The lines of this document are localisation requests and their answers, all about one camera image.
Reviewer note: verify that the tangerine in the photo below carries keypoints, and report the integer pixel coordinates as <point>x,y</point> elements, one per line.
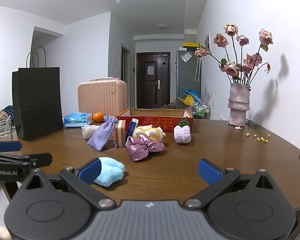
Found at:
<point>98,117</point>

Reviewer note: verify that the grey refrigerator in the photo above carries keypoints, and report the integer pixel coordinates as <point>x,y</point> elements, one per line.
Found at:
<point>186,77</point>

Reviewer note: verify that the dried pink roses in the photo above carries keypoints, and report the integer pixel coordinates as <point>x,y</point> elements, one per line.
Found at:
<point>231,68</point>

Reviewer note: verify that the dark brown entrance door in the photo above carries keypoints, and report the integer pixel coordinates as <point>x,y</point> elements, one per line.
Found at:
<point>152,92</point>

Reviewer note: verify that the purple wall decal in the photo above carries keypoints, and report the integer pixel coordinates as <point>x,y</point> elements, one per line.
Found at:
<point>207,95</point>

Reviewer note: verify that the pink bin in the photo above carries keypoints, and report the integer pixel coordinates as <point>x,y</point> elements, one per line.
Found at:
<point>189,110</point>

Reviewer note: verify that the clear plastic bag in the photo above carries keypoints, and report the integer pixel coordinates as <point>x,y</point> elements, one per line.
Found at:
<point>186,57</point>

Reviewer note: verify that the trolley cart with bottles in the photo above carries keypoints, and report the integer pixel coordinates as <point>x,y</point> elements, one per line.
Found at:
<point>201,110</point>

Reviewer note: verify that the pink ribbed suitcase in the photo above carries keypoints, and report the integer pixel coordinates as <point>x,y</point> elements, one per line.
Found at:
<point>102,97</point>

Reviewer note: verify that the clear glass cup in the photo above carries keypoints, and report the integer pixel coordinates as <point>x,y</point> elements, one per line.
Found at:
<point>6,131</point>

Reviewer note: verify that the white folded umbrella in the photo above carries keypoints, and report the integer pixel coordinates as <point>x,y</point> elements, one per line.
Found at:
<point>197,67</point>

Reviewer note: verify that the yellow and black box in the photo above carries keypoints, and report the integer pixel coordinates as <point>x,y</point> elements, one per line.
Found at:
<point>190,46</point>

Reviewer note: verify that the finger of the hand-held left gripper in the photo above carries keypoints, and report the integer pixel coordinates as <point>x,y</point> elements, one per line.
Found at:
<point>8,146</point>
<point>37,159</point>

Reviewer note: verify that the red cardboard box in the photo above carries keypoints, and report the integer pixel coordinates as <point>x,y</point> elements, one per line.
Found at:
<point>155,119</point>

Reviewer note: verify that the woven rattan ball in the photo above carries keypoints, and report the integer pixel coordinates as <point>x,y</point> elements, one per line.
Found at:
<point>4,117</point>

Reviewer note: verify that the blue tissue pack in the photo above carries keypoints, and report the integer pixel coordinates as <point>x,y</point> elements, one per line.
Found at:
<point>76,120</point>

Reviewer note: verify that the blue white tube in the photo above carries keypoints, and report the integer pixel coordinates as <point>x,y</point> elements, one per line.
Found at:
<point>132,128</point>

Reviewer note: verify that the dark side door frame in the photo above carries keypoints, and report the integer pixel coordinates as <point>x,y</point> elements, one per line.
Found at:
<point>126,77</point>

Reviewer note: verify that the purple textured vase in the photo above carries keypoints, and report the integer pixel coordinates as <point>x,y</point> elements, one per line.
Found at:
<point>238,105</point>

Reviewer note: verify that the wall electrical panel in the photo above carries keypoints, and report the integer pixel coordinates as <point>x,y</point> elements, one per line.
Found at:
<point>207,42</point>

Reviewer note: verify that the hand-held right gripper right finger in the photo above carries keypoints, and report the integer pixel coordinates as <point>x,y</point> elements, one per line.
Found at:
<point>210,171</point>

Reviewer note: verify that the lavender fluffy plush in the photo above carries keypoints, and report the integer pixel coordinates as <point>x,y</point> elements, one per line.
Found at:
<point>182,135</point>

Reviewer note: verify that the black paper bag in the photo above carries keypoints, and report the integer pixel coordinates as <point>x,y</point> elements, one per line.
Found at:
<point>37,105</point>

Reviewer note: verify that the pink cream striped sponge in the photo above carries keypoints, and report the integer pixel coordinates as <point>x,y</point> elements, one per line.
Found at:
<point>120,132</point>

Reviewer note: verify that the eyeglasses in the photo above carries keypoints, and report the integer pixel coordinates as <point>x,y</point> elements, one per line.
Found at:
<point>252,123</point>

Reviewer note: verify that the pink satin bow scrunchie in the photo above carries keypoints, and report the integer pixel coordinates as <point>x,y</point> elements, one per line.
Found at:
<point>142,147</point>

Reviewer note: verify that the blue and yellow toy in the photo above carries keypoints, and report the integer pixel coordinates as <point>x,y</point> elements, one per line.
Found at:
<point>190,97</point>

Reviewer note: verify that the white paper notice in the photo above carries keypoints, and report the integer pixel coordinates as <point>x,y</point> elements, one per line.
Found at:
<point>150,70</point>

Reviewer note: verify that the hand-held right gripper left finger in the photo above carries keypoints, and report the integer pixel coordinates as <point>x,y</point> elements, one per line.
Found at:
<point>90,171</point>

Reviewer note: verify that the yellow plush bear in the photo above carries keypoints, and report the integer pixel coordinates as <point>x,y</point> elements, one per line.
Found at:
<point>150,131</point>

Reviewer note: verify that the light blue fluffy plush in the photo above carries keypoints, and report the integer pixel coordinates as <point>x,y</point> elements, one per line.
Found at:
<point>111,170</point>

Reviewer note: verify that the scattered yellow crumbs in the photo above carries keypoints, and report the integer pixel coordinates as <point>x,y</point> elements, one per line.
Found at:
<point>261,138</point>

